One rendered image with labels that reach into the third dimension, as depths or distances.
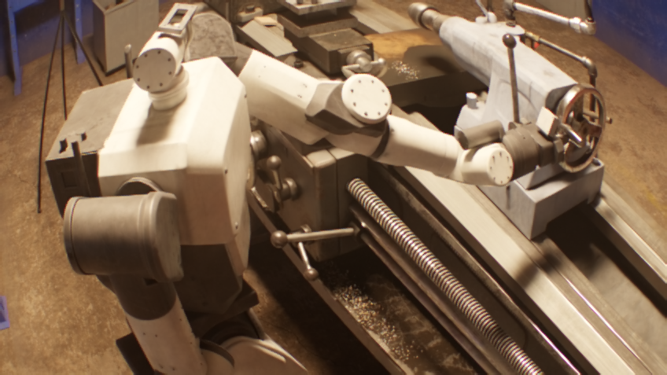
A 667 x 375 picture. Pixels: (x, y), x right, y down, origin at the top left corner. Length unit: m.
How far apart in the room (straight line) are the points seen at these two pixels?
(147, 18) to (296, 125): 3.52
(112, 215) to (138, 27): 3.87
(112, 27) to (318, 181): 2.90
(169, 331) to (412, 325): 1.22
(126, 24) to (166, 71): 3.70
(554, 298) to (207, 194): 0.79
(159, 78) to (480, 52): 0.95
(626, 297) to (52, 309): 2.26
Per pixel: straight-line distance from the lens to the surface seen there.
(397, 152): 1.18
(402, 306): 2.02
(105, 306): 2.73
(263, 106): 1.12
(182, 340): 0.85
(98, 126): 0.94
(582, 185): 1.63
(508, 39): 1.42
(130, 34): 4.58
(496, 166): 1.24
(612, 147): 3.70
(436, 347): 1.90
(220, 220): 0.88
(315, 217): 1.91
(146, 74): 0.85
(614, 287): 1.65
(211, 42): 1.08
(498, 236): 1.55
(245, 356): 1.13
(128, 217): 0.74
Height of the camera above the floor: 1.81
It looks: 35 degrees down
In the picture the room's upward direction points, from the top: 3 degrees counter-clockwise
